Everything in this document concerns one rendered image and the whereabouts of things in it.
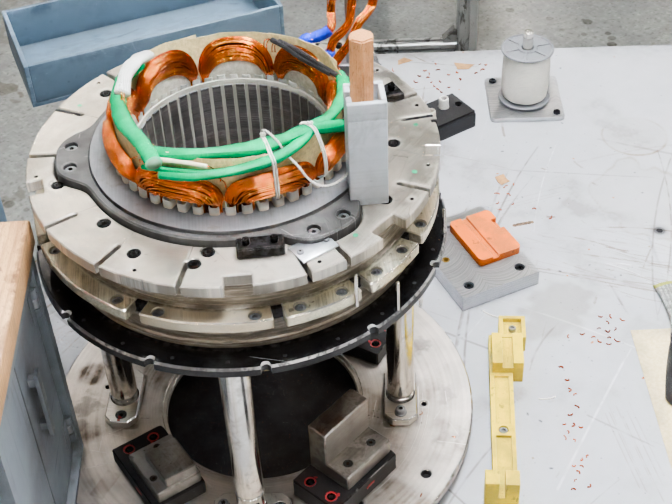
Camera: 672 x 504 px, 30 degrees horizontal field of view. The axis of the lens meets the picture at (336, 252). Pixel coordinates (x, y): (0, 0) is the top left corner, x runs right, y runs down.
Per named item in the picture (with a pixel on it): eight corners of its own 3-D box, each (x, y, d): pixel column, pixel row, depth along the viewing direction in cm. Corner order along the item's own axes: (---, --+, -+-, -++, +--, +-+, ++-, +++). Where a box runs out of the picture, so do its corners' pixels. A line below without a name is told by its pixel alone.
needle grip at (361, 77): (378, 110, 87) (378, 36, 83) (357, 119, 86) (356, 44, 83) (365, 100, 88) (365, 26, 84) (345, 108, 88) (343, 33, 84)
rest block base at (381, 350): (377, 365, 119) (377, 355, 118) (305, 338, 123) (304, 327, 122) (401, 332, 123) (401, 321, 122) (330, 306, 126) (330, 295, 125)
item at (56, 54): (267, 178, 145) (246, -45, 126) (300, 233, 138) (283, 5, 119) (56, 236, 139) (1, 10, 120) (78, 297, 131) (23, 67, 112)
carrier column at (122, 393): (139, 409, 116) (103, 240, 103) (112, 412, 116) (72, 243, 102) (139, 389, 118) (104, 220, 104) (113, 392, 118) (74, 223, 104)
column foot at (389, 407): (384, 426, 114) (384, 420, 113) (384, 373, 119) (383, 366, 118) (417, 426, 114) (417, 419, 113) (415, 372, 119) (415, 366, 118)
